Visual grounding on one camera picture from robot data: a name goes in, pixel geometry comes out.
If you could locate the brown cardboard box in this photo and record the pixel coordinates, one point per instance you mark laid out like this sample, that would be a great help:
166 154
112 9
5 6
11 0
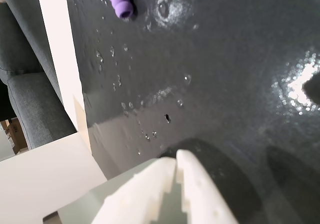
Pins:
15 134

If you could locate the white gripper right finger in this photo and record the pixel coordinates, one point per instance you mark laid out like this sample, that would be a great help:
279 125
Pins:
200 194

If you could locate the grey fabric chair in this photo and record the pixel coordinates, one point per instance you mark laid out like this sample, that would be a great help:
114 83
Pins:
32 96

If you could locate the black table mat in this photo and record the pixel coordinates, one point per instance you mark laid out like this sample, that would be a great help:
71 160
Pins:
200 84

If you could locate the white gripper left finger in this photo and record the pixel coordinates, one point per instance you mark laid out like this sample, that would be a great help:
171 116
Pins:
140 191

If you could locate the purple ribbed pen grip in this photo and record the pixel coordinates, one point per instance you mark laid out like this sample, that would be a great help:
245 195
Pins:
121 2

